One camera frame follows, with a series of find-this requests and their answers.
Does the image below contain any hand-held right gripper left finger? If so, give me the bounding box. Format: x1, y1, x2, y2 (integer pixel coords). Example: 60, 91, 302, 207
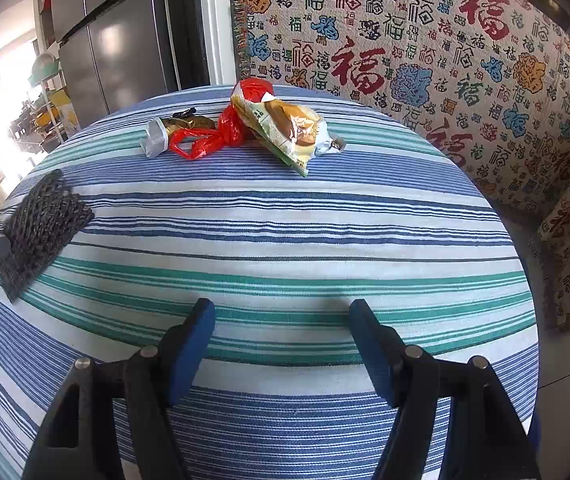
22, 298, 217, 480

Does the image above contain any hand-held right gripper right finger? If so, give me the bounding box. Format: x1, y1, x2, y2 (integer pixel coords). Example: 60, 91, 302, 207
349, 299, 541, 480

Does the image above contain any blue green striped tablecloth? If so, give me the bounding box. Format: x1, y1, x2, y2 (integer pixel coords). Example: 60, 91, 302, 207
0, 84, 539, 480

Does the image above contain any cluttered storage shelf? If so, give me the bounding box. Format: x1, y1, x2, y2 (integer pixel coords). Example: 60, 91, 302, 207
7, 52, 84, 158

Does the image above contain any gold silver wrapper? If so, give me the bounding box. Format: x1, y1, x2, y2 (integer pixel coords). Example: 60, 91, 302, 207
141, 115, 217, 160

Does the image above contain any red plastic bag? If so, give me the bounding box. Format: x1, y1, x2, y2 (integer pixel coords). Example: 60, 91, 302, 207
169, 79, 276, 161

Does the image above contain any grey refrigerator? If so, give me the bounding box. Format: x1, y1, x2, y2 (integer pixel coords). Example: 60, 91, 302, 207
39, 0, 188, 128

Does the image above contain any yellow green snack bag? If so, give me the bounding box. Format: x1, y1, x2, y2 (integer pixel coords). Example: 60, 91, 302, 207
230, 91, 347, 179

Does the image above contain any printed sofa blanket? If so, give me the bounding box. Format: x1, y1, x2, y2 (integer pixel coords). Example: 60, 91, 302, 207
230, 0, 570, 333

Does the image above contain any white door frame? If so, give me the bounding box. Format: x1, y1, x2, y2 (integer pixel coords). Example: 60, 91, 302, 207
199, 0, 242, 87

